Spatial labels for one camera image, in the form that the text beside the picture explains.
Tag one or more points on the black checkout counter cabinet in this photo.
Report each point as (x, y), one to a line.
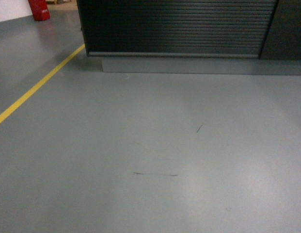
(255, 37)

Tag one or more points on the red fire extinguisher box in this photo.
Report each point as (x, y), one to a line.
(39, 10)

